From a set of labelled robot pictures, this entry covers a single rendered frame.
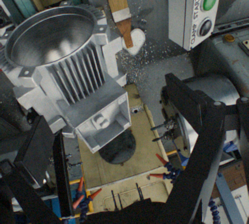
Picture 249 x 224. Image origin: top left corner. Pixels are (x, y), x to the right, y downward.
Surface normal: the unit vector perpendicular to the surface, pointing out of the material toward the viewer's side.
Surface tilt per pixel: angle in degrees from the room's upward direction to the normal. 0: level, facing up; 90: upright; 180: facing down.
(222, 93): 81
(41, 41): 29
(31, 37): 44
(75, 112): 90
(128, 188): 90
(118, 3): 2
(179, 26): 69
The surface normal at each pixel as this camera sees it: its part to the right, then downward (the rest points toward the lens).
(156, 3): 0.26, 0.79
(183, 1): -0.79, 0.58
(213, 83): -0.22, -0.65
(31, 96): 0.62, 0.62
